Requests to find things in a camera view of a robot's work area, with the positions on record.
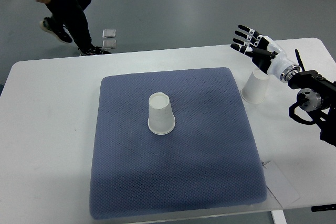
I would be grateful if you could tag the person in black clothes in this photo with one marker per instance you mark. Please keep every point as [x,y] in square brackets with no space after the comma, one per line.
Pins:
[69,24]

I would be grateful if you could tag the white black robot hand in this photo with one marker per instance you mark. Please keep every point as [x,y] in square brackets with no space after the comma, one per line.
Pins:
[265,53]

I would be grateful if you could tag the white paper cup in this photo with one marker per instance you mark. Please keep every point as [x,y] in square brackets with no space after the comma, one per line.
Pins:
[161,119]
[255,88]

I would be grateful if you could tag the metal floor plate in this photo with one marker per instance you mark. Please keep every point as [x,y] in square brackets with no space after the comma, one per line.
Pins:
[109,44]
[109,33]

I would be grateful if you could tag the upper metal floor plate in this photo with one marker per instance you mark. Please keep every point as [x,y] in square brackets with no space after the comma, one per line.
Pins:
[109,33]

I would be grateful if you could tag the white paper tag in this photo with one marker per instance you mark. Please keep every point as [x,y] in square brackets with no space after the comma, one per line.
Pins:
[279,185]

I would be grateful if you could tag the blue grey textured cushion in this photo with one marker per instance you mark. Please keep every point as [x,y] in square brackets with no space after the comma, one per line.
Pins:
[208,160]

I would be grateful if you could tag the white table leg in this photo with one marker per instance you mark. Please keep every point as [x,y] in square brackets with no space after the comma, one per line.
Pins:
[278,217]

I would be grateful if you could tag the lower metal floor plate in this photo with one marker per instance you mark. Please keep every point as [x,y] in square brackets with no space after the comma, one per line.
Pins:
[109,44]

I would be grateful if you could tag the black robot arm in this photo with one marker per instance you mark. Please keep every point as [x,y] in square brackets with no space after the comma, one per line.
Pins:
[315,102]

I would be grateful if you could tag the black table control panel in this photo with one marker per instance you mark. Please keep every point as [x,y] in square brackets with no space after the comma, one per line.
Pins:
[320,208]

